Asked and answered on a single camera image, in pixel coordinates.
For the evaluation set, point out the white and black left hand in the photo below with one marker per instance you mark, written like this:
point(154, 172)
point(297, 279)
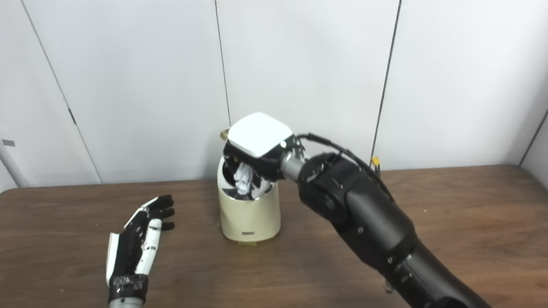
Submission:
point(127, 255)

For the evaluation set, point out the white and black right hand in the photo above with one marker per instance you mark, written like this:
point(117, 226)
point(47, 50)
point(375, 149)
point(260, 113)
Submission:
point(259, 134)

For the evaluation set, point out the white paper ball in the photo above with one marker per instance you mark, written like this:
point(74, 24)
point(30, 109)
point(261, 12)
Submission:
point(244, 180)

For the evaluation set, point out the cream-colored lidded bin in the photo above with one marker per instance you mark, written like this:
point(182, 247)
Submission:
point(249, 216)

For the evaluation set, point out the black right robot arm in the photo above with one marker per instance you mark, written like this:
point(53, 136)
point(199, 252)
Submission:
point(372, 219)

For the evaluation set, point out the small grey wall tag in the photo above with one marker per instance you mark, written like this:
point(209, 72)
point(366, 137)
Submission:
point(9, 142)

